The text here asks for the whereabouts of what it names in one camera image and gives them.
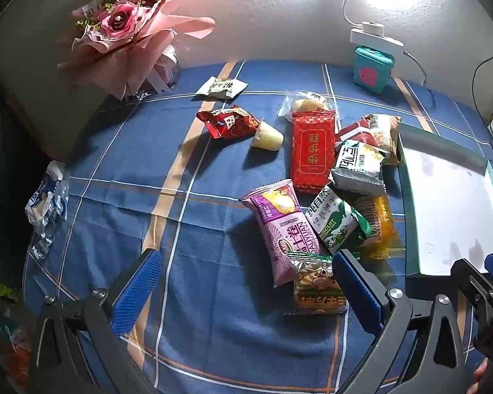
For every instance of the red patterned snack packet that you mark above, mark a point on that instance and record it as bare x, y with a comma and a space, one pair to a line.
230, 123

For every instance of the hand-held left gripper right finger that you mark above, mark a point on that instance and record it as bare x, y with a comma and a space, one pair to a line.
359, 291

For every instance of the clear bread packet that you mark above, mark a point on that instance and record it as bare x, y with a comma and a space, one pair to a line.
306, 104

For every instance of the blue white plastic bag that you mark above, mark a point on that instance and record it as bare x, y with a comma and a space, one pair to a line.
45, 205

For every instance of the yellow jelly cup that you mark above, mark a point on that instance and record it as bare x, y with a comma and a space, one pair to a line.
268, 137

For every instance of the blue plaid tablecloth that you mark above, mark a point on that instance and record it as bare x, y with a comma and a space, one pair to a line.
213, 221

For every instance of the colourful plastic bag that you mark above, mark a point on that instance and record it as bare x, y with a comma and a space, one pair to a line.
4, 328

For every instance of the white green cracker packet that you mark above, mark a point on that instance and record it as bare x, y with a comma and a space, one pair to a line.
357, 168

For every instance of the foil cartoon snack packet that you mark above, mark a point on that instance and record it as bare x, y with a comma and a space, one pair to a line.
316, 287

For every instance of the teal cube box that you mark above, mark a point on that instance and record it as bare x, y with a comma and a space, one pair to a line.
370, 72

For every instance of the person's right hand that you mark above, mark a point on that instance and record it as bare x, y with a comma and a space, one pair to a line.
481, 377

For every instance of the glass jar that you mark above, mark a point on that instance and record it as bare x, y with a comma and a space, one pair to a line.
168, 69

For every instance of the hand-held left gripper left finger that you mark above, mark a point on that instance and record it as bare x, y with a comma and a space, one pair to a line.
137, 283

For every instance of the yellow orange snack packet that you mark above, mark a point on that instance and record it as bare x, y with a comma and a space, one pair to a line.
380, 225

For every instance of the beige snack packet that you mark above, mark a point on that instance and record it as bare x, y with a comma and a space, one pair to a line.
384, 131

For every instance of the white green snack packet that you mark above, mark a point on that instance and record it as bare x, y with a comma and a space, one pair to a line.
222, 88

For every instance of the teal rimmed white box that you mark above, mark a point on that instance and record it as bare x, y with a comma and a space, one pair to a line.
448, 201

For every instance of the purple snack packet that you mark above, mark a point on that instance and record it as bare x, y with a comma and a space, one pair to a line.
283, 230

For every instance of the dark red wafer packet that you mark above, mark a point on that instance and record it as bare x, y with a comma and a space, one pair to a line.
353, 133

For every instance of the green biscuit packet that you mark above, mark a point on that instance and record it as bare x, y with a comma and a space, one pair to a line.
332, 223

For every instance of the pink wrapped flower bouquet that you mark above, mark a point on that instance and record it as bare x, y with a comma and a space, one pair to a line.
123, 28

